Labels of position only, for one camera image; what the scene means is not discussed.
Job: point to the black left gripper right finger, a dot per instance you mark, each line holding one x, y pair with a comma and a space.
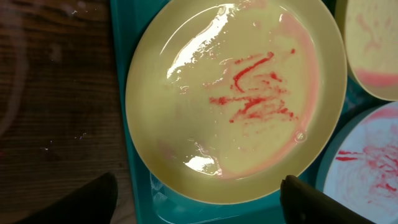
302, 204

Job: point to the yellow plate with ketchup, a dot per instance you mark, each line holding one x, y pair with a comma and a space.
226, 98

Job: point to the light blue plate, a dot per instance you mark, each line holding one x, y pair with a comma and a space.
359, 167

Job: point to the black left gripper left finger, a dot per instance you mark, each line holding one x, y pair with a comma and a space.
94, 202

